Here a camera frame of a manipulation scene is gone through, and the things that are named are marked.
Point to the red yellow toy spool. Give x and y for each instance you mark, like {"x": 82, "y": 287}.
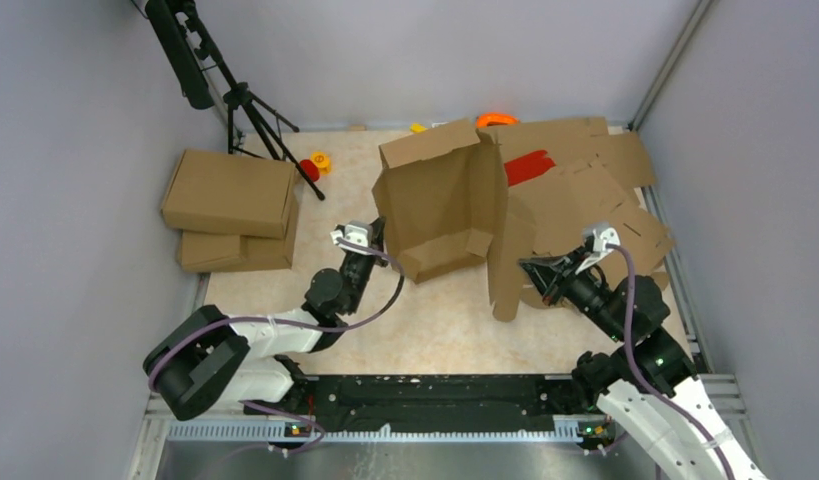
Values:
{"x": 317, "y": 165}

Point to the lower folded cardboard box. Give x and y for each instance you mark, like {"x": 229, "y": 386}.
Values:
{"x": 211, "y": 253}

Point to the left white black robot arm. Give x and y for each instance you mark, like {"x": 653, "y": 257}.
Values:
{"x": 212, "y": 357}

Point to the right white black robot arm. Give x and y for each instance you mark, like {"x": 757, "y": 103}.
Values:
{"x": 649, "y": 386}

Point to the brown cardboard box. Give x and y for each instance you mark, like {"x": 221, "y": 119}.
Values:
{"x": 218, "y": 193}
{"x": 444, "y": 195}

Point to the red plastic sheet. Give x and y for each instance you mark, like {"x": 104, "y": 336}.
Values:
{"x": 528, "y": 167}

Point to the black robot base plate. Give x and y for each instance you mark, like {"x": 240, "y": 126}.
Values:
{"x": 438, "y": 403}

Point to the black camera tripod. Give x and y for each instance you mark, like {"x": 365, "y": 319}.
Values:
{"x": 206, "y": 81}

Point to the folded brown cardboard box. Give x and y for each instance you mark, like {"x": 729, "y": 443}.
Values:
{"x": 218, "y": 193}

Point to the orange plastic ring toy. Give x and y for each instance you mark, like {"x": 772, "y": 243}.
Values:
{"x": 492, "y": 119}

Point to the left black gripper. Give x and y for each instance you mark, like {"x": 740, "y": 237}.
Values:
{"x": 378, "y": 236}

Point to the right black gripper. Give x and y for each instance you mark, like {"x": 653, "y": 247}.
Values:
{"x": 552, "y": 275}

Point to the stack of flat cardboard sheets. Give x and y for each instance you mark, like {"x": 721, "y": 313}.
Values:
{"x": 596, "y": 179}

